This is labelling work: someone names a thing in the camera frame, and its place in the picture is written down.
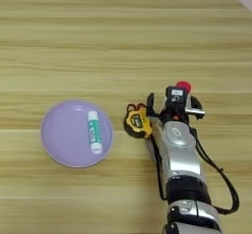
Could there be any yellow black tape measure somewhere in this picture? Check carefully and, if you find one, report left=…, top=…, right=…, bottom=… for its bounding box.
left=123, top=106, right=154, bottom=140

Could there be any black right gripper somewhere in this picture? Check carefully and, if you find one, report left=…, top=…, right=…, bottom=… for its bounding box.
left=146, top=91, right=207, bottom=125

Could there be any green white glue stick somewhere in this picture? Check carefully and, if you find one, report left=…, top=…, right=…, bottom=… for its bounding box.
left=86, top=110, right=103, bottom=155

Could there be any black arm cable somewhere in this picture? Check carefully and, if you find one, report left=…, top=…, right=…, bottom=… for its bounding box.
left=191, top=127, right=240, bottom=215

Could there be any black box white label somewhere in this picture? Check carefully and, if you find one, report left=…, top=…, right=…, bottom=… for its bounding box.
left=164, top=86, right=188, bottom=106

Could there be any purple round plate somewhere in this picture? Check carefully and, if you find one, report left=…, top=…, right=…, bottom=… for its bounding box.
left=40, top=99, right=114, bottom=169

